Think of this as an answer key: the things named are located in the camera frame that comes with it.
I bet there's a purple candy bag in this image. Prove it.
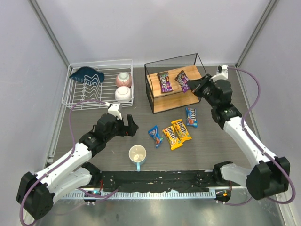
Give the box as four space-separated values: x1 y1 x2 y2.
175 70 190 93
157 72 173 93

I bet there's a yellow candy bag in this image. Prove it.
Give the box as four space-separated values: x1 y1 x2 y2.
171 119 192 143
162 126 183 150

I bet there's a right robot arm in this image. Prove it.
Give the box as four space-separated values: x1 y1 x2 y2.
187 75 290 200

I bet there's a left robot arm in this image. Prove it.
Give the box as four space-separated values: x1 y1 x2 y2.
16 113 139 220

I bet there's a twisted blue candy bag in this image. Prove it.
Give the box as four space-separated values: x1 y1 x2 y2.
148 125 163 148

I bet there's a white ceramic bowl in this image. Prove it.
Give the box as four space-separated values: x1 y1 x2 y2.
115 86 131 103

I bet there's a pink ceramic bowl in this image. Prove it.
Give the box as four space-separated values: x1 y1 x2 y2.
115 73 132 88

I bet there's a dark blue plate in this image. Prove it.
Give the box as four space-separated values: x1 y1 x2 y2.
69 66 104 83

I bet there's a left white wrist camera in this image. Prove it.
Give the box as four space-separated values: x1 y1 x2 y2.
108 102 122 117

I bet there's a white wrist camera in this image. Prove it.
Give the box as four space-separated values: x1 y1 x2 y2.
211 65 229 82
108 102 122 117

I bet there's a black wire wooden shelf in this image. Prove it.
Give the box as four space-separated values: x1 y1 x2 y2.
144 53 206 113

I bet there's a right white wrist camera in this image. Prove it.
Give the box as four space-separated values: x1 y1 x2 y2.
211 65 229 82

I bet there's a white wire dish rack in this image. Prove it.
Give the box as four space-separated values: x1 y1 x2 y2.
62 59 133 109

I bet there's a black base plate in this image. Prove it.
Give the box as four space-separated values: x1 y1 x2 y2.
80 170 240 193

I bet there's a white slotted cable duct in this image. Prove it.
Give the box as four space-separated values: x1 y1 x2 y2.
61 189 216 200

